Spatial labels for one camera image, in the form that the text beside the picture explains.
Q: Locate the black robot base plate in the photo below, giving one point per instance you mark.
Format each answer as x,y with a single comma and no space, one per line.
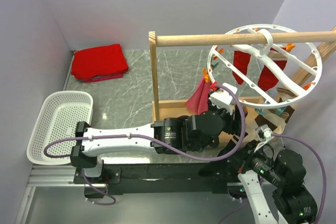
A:
160,178

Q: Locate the orange clip holding pink cloth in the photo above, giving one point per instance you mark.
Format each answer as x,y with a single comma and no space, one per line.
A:
206,75

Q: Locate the teal clip left rim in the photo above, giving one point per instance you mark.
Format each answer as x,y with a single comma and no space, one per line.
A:
213,66

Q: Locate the orange clip back right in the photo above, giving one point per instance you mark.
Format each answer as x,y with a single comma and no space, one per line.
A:
290,47

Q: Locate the left red sock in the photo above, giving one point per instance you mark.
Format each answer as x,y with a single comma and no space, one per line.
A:
241,61

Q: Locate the white perforated plastic basket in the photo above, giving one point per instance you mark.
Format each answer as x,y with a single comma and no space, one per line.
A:
57,119

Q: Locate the wooden clothes rack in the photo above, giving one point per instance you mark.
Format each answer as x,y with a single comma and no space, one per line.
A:
177,63

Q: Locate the orange clip back left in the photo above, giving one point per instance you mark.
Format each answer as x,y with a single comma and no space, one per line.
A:
217,52

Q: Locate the white round clip hanger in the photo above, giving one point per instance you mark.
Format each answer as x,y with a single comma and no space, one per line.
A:
274,36

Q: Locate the cream brown striped sock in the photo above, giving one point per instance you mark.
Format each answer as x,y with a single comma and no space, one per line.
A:
275,122

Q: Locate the aluminium frame rail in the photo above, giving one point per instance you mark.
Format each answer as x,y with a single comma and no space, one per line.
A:
44,176

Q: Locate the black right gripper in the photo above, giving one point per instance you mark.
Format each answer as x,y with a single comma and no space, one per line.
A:
249,148

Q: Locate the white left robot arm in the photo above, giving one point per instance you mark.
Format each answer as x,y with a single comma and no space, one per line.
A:
186,133

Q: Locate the pink hanging cloth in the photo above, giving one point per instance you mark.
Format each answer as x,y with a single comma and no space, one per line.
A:
197,103

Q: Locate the right red sock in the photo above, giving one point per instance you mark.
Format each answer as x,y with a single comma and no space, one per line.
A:
267,79

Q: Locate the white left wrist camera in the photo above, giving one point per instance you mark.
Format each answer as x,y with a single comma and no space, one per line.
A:
222,99

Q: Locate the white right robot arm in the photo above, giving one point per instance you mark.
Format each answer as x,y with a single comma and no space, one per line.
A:
286,172

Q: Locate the red sock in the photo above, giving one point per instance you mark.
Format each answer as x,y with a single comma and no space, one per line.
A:
241,61
267,79

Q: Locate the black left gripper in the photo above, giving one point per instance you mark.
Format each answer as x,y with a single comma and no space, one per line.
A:
235,125

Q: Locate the orange clip right rim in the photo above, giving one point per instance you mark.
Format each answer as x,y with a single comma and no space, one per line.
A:
308,85

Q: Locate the folded red cloth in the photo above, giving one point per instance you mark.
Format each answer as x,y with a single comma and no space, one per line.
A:
99,63

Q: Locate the orange clip front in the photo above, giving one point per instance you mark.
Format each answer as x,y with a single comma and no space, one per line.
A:
243,103

